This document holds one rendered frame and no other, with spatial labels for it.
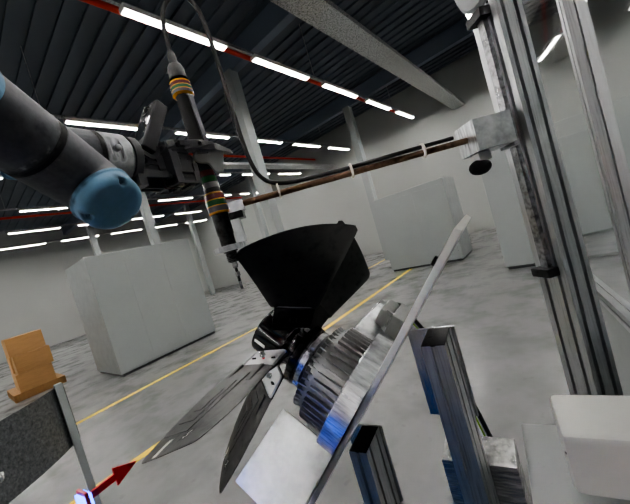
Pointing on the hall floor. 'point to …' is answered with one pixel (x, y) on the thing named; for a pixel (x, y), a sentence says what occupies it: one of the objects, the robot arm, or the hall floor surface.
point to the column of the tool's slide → (551, 209)
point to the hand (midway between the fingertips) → (213, 157)
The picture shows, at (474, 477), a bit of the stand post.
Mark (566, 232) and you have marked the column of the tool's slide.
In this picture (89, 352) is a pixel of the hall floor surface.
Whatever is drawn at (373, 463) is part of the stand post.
